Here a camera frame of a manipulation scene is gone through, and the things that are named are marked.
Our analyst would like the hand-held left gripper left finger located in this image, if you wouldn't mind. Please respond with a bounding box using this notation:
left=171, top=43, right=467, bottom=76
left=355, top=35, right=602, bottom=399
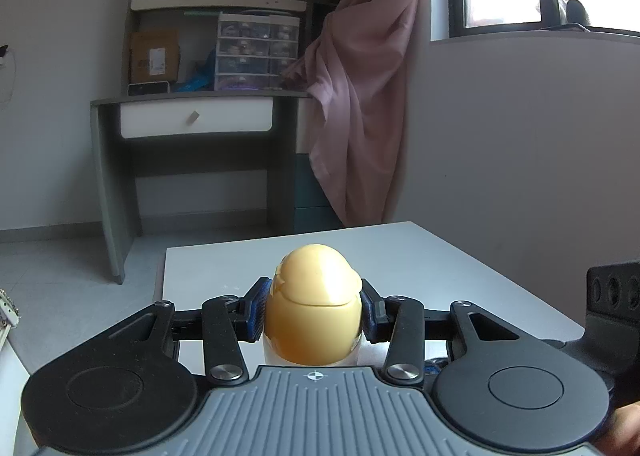
left=95, top=277, right=274, bottom=385

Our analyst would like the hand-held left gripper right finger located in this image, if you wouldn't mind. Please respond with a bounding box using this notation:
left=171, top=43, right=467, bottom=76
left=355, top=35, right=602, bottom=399
left=360, top=279, right=537, bottom=386

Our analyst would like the yellow egg-shaped container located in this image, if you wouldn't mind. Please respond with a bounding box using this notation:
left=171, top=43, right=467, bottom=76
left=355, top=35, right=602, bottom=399
left=263, top=243, right=363, bottom=366

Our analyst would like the person's right hand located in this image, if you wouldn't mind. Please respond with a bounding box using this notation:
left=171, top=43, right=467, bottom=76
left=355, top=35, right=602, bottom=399
left=597, top=403, right=640, bottom=456

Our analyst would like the teal drawer cabinet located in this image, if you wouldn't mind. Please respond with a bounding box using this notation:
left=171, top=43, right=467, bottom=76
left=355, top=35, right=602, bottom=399
left=294, top=153, right=346, bottom=233

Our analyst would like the grey desk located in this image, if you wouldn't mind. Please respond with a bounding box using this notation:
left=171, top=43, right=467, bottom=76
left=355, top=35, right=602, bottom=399
left=90, top=89, right=321, bottom=285

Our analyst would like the white desk drawer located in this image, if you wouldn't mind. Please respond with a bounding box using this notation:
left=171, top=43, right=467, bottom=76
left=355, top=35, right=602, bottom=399
left=119, top=99, right=274, bottom=139

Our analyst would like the pink curtain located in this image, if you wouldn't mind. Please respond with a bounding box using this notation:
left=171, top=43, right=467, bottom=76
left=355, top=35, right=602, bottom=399
left=282, top=0, right=458, bottom=228

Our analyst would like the blue plastic bag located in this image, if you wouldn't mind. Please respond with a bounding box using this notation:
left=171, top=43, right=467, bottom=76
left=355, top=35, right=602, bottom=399
left=175, top=49, right=217, bottom=92

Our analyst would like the clear plastic drawer organizer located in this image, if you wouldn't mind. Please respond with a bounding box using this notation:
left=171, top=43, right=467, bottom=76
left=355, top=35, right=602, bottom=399
left=215, top=13, right=301, bottom=91

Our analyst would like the cardboard box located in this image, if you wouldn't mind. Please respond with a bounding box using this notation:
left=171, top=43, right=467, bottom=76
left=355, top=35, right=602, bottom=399
left=130, top=30, right=181, bottom=84

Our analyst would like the grey shelf hutch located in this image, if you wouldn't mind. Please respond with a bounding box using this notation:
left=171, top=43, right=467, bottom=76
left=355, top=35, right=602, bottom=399
left=122, top=0, right=362, bottom=93

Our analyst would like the dark object on windowsill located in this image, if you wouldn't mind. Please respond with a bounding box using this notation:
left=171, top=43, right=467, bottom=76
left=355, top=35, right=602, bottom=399
left=552, top=0, right=592, bottom=27

